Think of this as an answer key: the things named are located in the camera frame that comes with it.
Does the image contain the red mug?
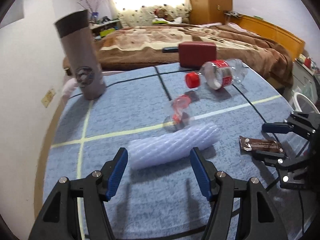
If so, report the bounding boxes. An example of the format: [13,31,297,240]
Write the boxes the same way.
[304,57,312,69]

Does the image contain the crushed clear plastic cup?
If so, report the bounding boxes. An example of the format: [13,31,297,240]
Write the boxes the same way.
[163,95,195,133]

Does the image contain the brown chocolate wrapper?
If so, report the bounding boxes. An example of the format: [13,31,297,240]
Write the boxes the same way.
[239,136,284,153]

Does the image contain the wooden bed headboard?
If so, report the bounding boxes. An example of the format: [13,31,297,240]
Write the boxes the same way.
[230,15,305,59]

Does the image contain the white trash bin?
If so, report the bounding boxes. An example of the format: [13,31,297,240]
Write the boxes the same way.
[293,92,319,114]

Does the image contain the orange wooden wardrobe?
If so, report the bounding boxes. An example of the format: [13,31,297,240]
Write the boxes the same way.
[189,0,233,24]

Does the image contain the clear plastic water bottle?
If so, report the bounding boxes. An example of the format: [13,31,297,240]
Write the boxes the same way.
[185,59,249,90]

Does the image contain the white foam net sleeve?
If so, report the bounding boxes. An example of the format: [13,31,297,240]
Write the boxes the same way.
[127,122,220,170]

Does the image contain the black remote control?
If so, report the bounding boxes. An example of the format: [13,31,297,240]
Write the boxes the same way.
[162,47,178,53]

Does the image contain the blue grey table cloth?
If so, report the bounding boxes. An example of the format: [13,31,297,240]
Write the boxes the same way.
[42,61,311,240]

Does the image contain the purple dried flower vase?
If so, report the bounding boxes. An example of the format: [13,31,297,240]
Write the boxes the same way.
[78,0,102,23]

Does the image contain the teddy bear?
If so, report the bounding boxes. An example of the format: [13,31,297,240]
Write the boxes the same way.
[154,8,174,22]

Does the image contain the brown blanket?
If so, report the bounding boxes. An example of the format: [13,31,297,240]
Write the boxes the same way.
[93,24,293,87]

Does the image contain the white wall shelf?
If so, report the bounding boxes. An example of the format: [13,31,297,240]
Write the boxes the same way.
[89,19,122,41]

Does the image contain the dark red box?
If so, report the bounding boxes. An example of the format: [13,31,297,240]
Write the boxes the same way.
[178,41,217,69]

